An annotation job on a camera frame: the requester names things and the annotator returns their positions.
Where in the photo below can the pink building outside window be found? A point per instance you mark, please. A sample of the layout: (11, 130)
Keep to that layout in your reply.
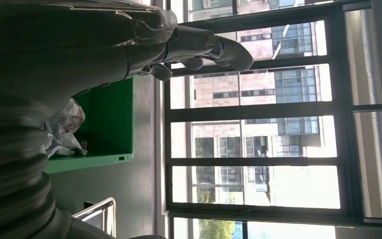
(217, 85)

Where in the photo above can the green tree outside window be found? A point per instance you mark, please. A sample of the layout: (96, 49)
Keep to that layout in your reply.
(215, 229)

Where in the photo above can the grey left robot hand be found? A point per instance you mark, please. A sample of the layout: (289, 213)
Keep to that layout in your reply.
(62, 49)

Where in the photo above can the green plastic crate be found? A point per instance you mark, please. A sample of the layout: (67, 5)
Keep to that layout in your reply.
(108, 122)

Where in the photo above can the dark window frame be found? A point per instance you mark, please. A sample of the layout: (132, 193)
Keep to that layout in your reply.
(260, 110)

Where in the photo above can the white scale with steel tray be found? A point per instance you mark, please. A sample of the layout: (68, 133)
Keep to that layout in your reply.
(92, 208)

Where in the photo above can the grey parcel bag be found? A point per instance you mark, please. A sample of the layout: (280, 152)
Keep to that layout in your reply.
(62, 138)

